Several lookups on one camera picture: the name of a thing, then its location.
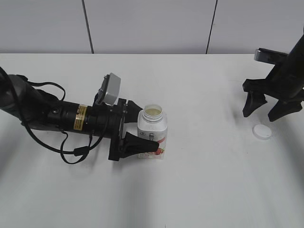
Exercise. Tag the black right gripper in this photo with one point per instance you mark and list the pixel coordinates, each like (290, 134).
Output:
(285, 82)

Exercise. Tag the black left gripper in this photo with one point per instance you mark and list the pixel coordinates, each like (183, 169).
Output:
(106, 121)

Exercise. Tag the white strawberry yogurt drink bottle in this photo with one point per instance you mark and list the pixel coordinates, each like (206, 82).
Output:
(152, 125)

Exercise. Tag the white plastic bottle cap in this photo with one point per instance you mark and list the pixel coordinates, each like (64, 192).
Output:
(262, 132)

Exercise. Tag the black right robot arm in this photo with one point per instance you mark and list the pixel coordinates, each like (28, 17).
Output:
(298, 53)

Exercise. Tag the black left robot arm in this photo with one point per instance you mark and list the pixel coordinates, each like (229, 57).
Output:
(39, 110)

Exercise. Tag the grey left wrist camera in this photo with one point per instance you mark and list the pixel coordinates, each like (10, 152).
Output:
(109, 90)

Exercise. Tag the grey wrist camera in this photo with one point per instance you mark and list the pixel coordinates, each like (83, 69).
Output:
(109, 90)
(269, 56)

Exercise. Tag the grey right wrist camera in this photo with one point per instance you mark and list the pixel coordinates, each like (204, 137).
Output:
(269, 56)

